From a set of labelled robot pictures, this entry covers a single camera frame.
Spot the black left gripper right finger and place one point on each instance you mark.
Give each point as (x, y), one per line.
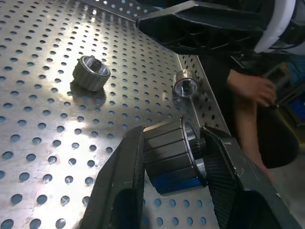
(238, 181)

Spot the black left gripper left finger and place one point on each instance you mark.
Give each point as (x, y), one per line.
(119, 171)

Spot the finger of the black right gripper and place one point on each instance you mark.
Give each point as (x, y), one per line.
(166, 26)

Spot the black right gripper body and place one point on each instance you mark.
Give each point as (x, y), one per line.
(262, 60)

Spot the person's bare hand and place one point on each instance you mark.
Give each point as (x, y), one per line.
(257, 87)

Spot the person's black garment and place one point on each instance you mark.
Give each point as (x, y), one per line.
(276, 143)

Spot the person's bare leg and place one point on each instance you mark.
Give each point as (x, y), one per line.
(247, 124)

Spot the blue plastic crate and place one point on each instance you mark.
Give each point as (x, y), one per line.
(295, 108)

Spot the perforated metal tray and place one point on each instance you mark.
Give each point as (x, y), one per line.
(35, 119)

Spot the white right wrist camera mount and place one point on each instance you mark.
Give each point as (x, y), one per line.
(278, 21)

